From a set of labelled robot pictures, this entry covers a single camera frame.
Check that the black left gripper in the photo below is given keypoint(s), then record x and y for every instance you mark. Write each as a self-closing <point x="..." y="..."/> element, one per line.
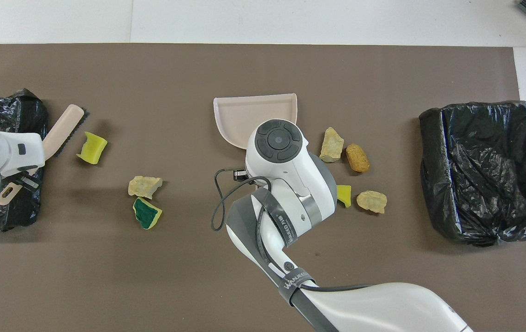
<point x="30" y="181"/>

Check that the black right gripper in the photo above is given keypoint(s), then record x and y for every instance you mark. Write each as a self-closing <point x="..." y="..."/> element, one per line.
<point x="241" y="174"/>

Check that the beige plastic dustpan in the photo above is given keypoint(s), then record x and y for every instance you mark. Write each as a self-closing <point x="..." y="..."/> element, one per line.
<point x="244" y="115"/>

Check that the beige hand brush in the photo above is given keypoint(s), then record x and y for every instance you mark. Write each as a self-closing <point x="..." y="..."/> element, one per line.
<point x="62" y="127"/>

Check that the pale beige foam chunk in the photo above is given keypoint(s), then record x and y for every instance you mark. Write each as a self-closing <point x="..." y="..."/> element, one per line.
<point x="372" y="202"/>
<point x="331" y="145"/>
<point x="144" y="186"/>

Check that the green and yellow sponge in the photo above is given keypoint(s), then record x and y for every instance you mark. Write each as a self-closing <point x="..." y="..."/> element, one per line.
<point x="146" y="214"/>

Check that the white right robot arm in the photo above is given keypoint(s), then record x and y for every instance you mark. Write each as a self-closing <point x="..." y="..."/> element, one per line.
<point x="290" y="184"/>

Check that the black bag lined bin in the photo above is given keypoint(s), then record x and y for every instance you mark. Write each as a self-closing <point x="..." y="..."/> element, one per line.
<point x="27" y="115"/>
<point x="475" y="184"/>

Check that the small yellow sponge piece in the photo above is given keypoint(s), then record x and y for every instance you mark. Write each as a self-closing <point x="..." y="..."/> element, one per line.
<point x="345" y="194"/>

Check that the brown foam chunk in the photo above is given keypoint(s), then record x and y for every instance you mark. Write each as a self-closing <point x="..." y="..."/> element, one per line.
<point x="357" y="158"/>

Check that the brown table mat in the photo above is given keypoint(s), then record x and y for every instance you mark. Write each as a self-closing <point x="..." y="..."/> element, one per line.
<point x="152" y="276"/>

